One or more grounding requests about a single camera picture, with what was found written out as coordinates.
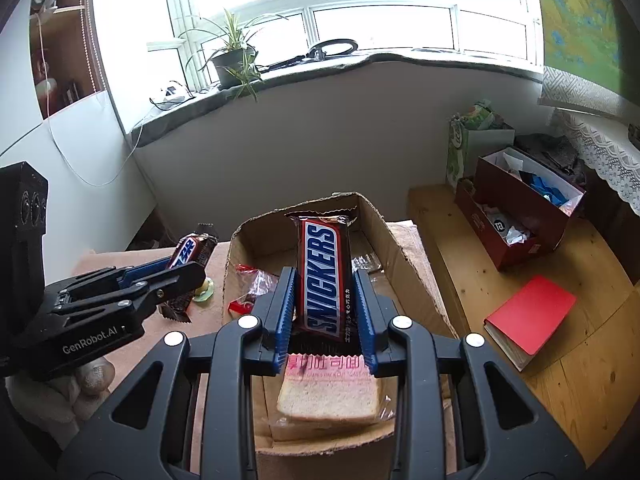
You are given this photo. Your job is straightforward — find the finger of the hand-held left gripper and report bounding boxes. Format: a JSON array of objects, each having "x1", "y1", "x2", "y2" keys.
[
  {"x1": 46, "y1": 258, "x2": 177, "y2": 297},
  {"x1": 47, "y1": 262, "x2": 207, "y2": 318}
]

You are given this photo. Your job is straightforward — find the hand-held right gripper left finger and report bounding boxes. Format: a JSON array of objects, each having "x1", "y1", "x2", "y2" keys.
[{"x1": 60, "y1": 266, "x2": 297, "y2": 480}]

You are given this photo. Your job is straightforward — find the person's left hand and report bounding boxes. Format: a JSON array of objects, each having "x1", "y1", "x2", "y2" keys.
[{"x1": 10, "y1": 357, "x2": 117, "y2": 448}]

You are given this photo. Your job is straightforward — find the wooden open shelf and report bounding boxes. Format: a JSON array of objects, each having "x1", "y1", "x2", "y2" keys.
[{"x1": 27, "y1": 0, "x2": 108, "y2": 121}]

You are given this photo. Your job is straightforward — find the white lace cloth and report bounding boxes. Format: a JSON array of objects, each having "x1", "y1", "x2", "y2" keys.
[{"x1": 550, "y1": 110, "x2": 640, "y2": 206}]

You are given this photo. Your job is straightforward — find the white cabinet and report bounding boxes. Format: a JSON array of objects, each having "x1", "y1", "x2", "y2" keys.
[{"x1": 0, "y1": 10, "x2": 156, "y2": 281}]

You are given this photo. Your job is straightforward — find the red notebook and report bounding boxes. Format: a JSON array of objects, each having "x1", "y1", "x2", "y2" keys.
[{"x1": 482, "y1": 275, "x2": 578, "y2": 373}]

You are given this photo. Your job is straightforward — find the potted spider plant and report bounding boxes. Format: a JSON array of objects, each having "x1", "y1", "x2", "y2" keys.
[{"x1": 177, "y1": 7, "x2": 291, "y2": 103}]

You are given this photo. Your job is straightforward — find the red white figurine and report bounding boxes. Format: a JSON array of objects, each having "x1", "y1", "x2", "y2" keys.
[{"x1": 31, "y1": 57, "x2": 58, "y2": 111}]

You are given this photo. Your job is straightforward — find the green gift bag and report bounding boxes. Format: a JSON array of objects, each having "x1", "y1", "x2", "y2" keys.
[{"x1": 446, "y1": 100, "x2": 516, "y2": 186}]

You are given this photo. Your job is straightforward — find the dark red box lid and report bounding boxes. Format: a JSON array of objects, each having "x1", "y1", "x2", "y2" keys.
[{"x1": 454, "y1": 177, "x2": 546, "y2": 272}]

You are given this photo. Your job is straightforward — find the white crumpled paper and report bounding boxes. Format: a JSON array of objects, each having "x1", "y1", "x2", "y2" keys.
[{"x1": 505, "y1": 225, "x2": 533, "y2": 247}]

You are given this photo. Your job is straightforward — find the brown chocolate bar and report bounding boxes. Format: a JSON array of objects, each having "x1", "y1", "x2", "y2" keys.
[
  {"x1": 159, "y1": 222, "x2": 220, "y2": 323},
  {"x1": 285, "y1": 207, "x2": 358, "y2": 356}
]

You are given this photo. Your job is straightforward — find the grey cloth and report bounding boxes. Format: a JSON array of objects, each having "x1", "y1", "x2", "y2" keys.
[{"x1": 515, "y1": 132, "x2": 586, "y2": 181}]

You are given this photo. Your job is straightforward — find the blind bead chain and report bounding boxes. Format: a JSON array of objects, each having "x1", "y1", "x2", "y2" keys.
[{"x1": 80, "y1": 0, "x2": 108, "y2": 93}]

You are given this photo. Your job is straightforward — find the pink blanket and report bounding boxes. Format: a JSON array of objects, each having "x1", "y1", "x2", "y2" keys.
[{"x1": 10, "y1": 222, "x2": 458, "y2": 480}]

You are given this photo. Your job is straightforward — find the brown cardboard box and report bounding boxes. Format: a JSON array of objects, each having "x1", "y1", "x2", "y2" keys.
[{"x1": 221, "y1": 191, "x2": 458, "y2": 456}]

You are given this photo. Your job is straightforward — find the sliced bread packet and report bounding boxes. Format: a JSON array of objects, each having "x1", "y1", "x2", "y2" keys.
[{"x1": 270, "y1": 352, "x2": 396, "y2": 428}]

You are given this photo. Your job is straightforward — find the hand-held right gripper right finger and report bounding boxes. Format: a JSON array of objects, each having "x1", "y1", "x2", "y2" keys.
[{"x1": 352, "y1": 269, "x2": 586, "y2": 480}]

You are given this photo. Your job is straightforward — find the white charger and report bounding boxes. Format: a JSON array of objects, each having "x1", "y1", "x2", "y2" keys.
[{"x1": 150, "y1": 82, "x2": 198, "y2": 111}]

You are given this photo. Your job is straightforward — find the dark red shoe box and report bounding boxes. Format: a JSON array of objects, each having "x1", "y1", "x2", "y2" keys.
[{"x1": 474, "y1": 146, "x2": 587, "y2": 256}]

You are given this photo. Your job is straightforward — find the white cable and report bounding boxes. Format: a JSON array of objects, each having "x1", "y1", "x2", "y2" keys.
[{"x1": 30, "y1": 0, "x2": 146, "y2": 188}]

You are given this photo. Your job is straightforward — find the blue plastic bag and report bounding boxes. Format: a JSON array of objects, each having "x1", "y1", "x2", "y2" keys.
[{"x1": 530, "y1": 175, "x2": 571, "y2": 206}]

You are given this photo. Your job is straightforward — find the wall map poster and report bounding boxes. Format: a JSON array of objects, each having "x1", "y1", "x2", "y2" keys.
[{"x1": 530, "y1": 0, "x2": 640, "y2": 121}]

